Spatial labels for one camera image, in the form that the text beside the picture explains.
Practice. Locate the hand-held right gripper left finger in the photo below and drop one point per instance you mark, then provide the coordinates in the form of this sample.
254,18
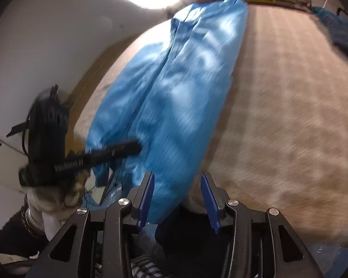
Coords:
146,199

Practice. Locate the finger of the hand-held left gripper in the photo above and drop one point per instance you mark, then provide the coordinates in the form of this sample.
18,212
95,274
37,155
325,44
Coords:
118,149

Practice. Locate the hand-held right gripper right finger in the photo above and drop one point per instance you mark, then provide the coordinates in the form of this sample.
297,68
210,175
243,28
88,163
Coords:
210,205

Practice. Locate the blue pinstriped work coat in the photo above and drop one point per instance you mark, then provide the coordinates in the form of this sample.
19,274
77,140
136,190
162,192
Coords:
168,98

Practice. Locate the person's left forearm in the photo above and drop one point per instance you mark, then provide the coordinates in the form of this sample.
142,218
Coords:
8,237

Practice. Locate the person's left hand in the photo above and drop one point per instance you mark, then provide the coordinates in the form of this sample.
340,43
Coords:
55,199

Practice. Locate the striped pants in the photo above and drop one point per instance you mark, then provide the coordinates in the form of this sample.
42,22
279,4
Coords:
145,268

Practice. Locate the beige plaid blanket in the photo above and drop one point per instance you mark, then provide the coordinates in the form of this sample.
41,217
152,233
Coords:
278,121

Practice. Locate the blue plastic sheet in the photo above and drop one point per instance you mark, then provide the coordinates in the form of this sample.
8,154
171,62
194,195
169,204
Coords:
336,259

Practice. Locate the dark teal cloth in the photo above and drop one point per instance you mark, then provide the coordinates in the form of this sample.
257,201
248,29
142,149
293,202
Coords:
339,31

